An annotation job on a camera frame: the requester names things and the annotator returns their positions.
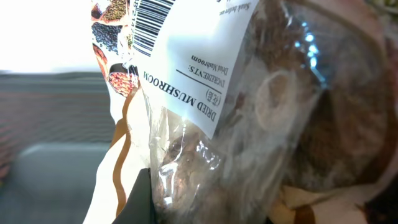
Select grey plastic basket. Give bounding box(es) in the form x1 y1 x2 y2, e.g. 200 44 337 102
1 72 114 224

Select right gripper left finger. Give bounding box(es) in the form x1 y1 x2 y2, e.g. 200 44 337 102
113 168 155 224

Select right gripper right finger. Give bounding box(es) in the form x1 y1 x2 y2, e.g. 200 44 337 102
358 184 397 224

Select dried mushroom bag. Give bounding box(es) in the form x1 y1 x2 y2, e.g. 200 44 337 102
84 0 397 223

